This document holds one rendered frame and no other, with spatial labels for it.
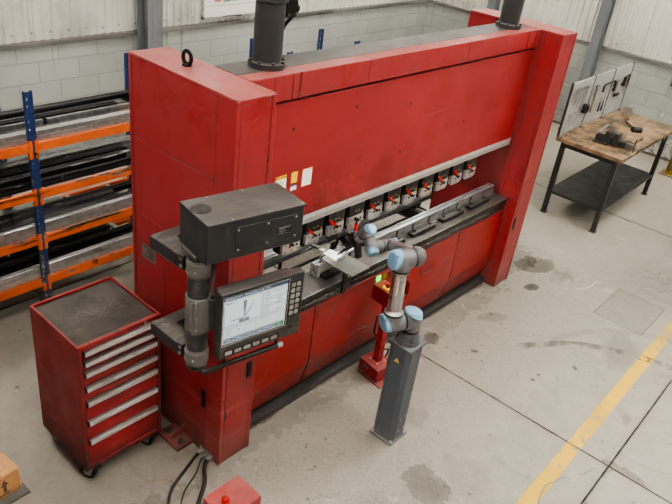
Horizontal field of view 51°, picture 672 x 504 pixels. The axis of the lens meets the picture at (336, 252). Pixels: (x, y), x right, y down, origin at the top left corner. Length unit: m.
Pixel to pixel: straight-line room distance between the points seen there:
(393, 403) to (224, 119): 2.17
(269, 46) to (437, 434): 2.76
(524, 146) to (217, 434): 3.44
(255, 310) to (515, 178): 3.48
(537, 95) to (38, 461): 4.44
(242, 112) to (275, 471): 2.26
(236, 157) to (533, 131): 3.28
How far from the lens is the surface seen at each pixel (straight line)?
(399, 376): 4.41
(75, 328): 3.95
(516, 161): 6.17
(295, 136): 3.89
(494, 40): 5.31
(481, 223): 6.04
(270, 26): 3.66
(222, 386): 4.07
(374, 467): 4.62
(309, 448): 4.65
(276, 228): 3.08
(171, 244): 3.24
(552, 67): 5.90
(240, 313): 3.19
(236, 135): 3.28
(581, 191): 8.50
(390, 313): 4.12
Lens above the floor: 3.33
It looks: 30 degrees down
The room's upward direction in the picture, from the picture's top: 8 degrees clockwise
